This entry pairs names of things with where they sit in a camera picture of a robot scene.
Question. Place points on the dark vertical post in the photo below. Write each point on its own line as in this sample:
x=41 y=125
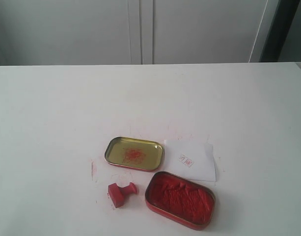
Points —
x=281 y=23

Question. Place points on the white cabinet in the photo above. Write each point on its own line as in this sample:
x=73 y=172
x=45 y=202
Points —
x=81 y=32

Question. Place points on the red ink pad tin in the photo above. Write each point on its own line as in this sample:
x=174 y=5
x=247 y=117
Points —
x=180 y=200

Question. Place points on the white paper sheet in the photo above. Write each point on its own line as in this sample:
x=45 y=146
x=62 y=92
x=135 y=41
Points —
x=190 y=160

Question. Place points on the red plastic stamp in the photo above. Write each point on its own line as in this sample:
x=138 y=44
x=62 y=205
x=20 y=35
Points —
x=118 y=194

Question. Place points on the gold tin lid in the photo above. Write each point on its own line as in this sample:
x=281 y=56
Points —
x=136 y=154

